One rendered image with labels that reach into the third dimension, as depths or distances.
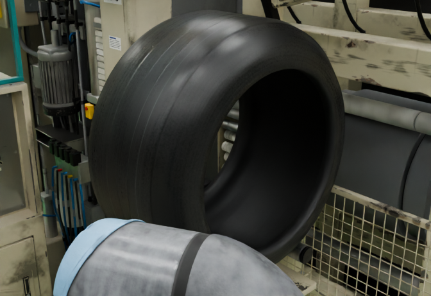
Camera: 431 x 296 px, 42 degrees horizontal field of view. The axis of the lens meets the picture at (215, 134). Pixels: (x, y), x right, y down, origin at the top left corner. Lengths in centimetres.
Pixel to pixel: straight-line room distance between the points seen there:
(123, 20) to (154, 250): 84
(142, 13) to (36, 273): 80
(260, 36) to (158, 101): 23
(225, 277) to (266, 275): 4
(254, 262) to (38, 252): 117
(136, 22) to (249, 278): 88
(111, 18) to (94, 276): 88
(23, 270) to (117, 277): 112
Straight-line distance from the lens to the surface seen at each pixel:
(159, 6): 135
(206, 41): 104
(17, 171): 160
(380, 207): 144
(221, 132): 174
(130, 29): 131
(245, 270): 54
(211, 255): 54
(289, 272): 149
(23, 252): 165
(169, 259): 55
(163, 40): 111
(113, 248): 58
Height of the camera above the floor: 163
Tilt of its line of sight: 20 degrees down
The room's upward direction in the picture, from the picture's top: straight up
